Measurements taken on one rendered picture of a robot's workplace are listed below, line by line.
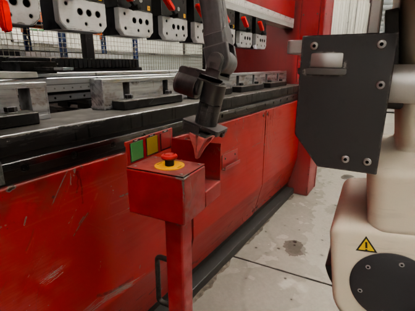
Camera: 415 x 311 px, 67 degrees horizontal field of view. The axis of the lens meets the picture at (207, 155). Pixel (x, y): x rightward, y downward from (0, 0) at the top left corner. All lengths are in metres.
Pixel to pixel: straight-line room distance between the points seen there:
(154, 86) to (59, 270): 0.68
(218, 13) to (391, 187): 0.52
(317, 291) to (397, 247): 1.20
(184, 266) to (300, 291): 0.85
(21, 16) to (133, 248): 0.71
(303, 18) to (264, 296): 1.84
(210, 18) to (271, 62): 1.80
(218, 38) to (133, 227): 0.63
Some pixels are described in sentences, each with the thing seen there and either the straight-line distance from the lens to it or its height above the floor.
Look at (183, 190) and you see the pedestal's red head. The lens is 0.69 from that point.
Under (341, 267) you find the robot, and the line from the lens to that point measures 0.51.
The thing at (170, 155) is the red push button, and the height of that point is 0.81.
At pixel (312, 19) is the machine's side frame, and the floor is 1.32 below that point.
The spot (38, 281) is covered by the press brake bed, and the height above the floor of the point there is 0.52.
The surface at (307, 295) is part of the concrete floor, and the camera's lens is 1.62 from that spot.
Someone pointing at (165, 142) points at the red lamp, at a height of 0.80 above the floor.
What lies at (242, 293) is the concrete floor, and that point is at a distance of 1.58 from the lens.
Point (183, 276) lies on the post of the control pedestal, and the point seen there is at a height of 0.46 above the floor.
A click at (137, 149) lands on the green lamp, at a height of 0.81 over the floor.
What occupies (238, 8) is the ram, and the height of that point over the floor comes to 1.28.
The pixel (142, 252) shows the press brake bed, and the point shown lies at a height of 0.41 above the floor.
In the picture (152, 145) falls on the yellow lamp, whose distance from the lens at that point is 0.83.
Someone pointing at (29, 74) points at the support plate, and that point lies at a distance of 0.62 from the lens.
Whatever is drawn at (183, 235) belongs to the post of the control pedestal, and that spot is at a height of 0.58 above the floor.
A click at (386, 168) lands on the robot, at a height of 0.89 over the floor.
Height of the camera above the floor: 1.01
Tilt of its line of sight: 16 degrees down
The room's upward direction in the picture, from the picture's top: straight up
